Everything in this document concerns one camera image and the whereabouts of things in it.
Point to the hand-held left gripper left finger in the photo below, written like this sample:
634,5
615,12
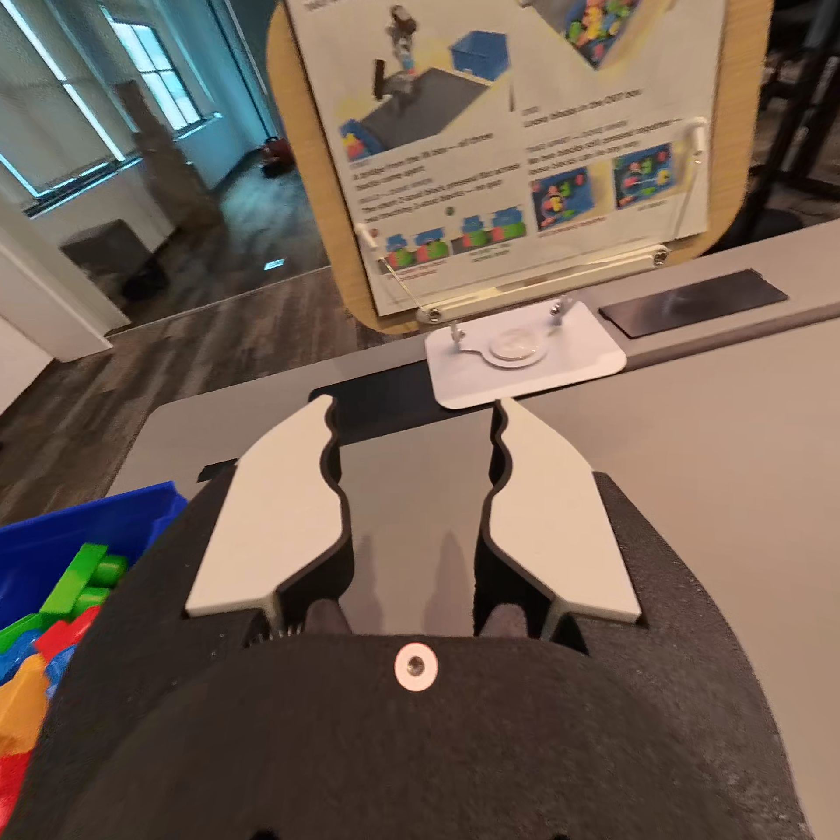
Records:
275,518

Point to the black metal stand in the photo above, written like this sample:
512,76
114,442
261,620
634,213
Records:
800,98

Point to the grey desk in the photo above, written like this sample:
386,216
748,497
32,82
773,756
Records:
722,426

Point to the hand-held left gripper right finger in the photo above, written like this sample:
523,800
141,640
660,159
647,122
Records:
558,525

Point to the pile of coloured blocks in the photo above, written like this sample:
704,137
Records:
85,571

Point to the white board stand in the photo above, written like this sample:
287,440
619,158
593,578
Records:
558,367

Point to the wooden display board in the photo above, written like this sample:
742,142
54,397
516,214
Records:
285,144

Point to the grey cube seat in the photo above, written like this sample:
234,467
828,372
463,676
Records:
108,253

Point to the large window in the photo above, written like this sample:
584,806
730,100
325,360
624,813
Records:
39,79

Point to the red bag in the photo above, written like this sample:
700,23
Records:
275,157

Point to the stack of cardboard boxes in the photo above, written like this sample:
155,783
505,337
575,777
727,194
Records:
170,170

